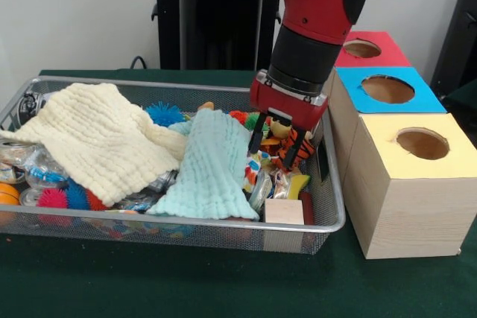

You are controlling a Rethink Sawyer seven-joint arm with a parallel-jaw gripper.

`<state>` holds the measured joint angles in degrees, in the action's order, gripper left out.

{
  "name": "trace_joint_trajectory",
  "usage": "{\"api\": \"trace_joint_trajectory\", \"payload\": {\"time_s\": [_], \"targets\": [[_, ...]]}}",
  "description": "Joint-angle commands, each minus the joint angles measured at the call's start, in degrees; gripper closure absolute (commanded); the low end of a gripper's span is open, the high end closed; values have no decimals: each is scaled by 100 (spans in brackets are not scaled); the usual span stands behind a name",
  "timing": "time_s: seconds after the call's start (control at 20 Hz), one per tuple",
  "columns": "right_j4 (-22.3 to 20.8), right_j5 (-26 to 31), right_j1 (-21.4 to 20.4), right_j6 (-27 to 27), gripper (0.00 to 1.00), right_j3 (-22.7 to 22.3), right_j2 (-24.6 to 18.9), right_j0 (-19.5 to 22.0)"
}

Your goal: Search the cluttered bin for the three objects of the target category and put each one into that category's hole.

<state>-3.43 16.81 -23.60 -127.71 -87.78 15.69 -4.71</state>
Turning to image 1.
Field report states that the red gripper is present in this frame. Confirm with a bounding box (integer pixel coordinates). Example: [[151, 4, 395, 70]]
[[247, 69, 329, 174]]

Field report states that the colourful knotted cloth toy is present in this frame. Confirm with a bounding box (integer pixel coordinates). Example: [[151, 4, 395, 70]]
[[244, 152, 273, 192]]

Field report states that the light blue cloth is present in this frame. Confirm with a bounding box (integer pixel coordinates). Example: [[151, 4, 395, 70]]
[[145, 109, 261, 221]]

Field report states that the shallow silver mesh bin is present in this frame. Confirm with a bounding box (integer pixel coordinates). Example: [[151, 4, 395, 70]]
[[0, 75, 347, 255]]

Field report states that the wooden box with three holes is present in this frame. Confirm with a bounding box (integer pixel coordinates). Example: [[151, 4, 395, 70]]
[[322, 31, 477, 260]]

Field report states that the tiger plush toy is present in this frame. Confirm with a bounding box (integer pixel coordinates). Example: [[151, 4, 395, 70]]
[[271, 127, 316, 170]]

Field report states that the yellow duck plush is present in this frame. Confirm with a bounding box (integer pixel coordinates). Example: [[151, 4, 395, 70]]
[[268, 116, 294, 136]]

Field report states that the colourful spiky caterpillar toy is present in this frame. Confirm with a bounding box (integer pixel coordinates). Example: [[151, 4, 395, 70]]
[[229, 109, 268, 129]]

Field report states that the yellow toy wedge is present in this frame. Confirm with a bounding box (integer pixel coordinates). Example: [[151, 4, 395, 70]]
[[290, 174, 311, 200]]

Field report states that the wooden cube block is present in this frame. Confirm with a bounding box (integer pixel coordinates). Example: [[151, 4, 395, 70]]
[[264, 198, 305, 226]]

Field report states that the red toy cylinder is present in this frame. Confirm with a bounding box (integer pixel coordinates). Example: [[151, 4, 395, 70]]
[[300, 191, 316, 225]]

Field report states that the large blue spiky ball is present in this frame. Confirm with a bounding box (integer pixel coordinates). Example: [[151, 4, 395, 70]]
[[145, 101, 186, 127]]

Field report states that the silver toy robot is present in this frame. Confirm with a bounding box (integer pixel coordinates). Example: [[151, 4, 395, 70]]
[[148, 169, 179, 192]]

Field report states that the cream yellow cloth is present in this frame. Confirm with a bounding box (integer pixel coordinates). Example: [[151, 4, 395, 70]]
[[0, 82, 189, 207]]

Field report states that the red spiky ball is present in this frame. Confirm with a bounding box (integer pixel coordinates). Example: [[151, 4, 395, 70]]
[[85, 187, 112, 212]]

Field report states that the dark green side table cloth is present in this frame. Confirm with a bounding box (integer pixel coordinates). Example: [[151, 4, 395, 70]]
[[441, 78, 477, 125]]

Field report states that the small blue spiky ball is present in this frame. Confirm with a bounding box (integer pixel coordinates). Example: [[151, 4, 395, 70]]
[[66, 178, 90, 210]]

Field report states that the pink spiky ball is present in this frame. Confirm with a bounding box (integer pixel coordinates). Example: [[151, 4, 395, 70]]
[[36, 188, 70, 210]]

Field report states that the silver can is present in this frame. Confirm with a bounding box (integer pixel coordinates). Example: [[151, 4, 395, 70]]
[[19, 188, 41, 206]]

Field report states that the orange ball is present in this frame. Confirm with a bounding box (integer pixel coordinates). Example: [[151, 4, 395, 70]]
[[0, 182, 21, 206]]

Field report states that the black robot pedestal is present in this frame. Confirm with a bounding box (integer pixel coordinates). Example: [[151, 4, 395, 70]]
[[143, 0, 286, 71]]

